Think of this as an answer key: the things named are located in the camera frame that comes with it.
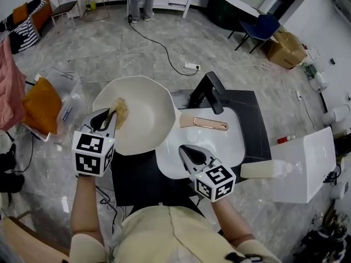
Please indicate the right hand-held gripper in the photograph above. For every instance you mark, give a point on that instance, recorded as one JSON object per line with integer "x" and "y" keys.
{"x": 216, "y": 183}

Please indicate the light wooden coffee table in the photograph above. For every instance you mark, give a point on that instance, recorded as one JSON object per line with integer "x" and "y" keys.
{"x": 27, "y": 242}

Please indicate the black faucet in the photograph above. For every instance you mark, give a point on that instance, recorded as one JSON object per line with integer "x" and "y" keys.
{"x": 208, "y": 92}

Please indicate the person's cream shirt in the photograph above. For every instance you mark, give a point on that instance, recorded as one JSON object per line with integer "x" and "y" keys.
{"x": 170, "y": 240}

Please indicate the small red bottle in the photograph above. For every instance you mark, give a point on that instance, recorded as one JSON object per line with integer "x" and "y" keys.
{"x": 283, "y": 140}

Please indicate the black and white striped blanket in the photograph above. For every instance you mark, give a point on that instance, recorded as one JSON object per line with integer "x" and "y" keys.
{"x": 24, "y": 37}

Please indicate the person's right forearm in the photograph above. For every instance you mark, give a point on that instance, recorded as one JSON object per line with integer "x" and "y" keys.
{"x": 230, "y": 220}

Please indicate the dark seat wooden chair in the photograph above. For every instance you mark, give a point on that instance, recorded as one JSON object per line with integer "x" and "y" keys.
{"x": 64, "y": 7}

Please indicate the pale yellow soap pump bottle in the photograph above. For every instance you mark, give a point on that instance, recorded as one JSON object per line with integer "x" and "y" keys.
{"x": 260, "y": 169}

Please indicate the green packet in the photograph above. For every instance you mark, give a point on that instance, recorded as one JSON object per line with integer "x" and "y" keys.
{"x": 310, "y": 70}

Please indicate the blue chair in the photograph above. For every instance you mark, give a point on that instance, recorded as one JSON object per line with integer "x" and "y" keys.
{"x": 260, "y": 27}

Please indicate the white rectangular box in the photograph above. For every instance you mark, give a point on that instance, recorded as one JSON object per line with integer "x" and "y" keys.
{"x": 301, "y": 168}

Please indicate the brown cardboard box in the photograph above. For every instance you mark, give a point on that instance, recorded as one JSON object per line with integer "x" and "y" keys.
{"x": 288, "y": 51}

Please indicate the white cylindrical canister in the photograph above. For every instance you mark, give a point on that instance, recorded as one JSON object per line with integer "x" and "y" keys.
{"x": 336, "y": 114}

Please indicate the tan scrubbing sponge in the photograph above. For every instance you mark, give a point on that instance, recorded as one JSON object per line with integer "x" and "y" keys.
{"x": 122, "y": 111}

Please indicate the small white power strip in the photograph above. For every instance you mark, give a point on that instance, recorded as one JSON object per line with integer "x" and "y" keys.
{"x": 298, "y": 94}

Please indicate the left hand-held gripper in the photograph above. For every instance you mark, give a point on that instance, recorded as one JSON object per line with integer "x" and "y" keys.
{"x": 91, "y": 155}

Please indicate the orange cloth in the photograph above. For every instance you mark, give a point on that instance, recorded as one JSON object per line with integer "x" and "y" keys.
{"x": 41, "y": 105}

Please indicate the person's left forearm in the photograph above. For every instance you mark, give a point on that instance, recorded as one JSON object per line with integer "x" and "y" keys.
{"x": 85, "y": 207}

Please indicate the white sink basin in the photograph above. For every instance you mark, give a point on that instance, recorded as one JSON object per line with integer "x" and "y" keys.
{"x": 219, "y": 147}

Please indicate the small yellow-green object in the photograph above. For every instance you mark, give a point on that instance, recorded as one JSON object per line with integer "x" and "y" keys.
{"x": 93, "y": 6}

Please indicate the pile of black equipment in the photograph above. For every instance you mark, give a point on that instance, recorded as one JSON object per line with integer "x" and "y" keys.
{"x": 326, "y": 240}

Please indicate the orange sofa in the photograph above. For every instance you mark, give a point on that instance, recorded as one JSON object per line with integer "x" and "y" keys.
{"x": 41, "y": 12}

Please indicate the clear plastic storage bin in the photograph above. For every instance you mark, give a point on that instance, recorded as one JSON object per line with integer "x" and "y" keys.
{"x": 68, "y": 92}

